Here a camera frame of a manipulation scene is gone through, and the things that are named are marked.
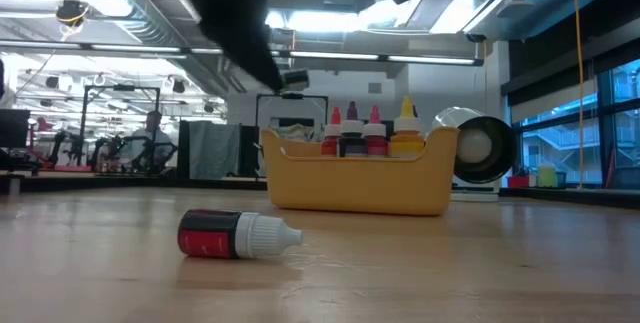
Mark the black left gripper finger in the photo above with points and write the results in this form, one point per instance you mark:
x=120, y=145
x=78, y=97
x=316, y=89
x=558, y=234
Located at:
x=250, y=43

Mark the large red-orange food coloring bottle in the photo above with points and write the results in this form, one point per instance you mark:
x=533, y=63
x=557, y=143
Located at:
x=330, y=145

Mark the large violet food coloring bottle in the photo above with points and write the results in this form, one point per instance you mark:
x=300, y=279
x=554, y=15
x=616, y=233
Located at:
x=352, y=145

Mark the large yellow food coloring bottle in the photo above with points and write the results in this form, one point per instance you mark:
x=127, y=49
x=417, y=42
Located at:
x=407, y=145

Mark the yellow plastic bin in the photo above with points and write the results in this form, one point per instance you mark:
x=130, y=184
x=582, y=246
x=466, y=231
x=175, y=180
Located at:
x=360, y=188

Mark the large pink-red food coloring bottle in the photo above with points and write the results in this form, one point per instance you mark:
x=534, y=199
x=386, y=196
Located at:
x=376, y=145

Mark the black ceiling spotlight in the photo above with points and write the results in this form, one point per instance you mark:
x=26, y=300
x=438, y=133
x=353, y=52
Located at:
x=178, y=86

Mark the grey cloth panel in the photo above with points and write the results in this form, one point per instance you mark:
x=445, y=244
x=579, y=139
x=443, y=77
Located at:
x=215, y=148

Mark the long ceiling light bar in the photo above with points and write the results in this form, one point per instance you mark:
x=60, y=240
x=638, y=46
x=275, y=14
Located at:
x=125, y=49

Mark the person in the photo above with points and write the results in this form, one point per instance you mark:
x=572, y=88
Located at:
x=155, y=138

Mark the small red dropper bottle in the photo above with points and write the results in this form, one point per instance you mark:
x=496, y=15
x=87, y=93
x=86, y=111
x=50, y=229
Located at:
x=215, y=235

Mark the red container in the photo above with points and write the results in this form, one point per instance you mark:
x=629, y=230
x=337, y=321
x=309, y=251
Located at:
x=518, y=182

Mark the green container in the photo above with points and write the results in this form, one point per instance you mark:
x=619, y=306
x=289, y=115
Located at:
x=546, y=175

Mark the black monitor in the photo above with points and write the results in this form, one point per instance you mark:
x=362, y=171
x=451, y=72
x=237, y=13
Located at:
x=12, y=128

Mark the black gantry frame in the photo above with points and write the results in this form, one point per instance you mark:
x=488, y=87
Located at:
x=120, y=88
x=300, y=96

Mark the black table frame rail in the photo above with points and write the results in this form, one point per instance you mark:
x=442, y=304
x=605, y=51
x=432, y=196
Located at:
x=150, y=183

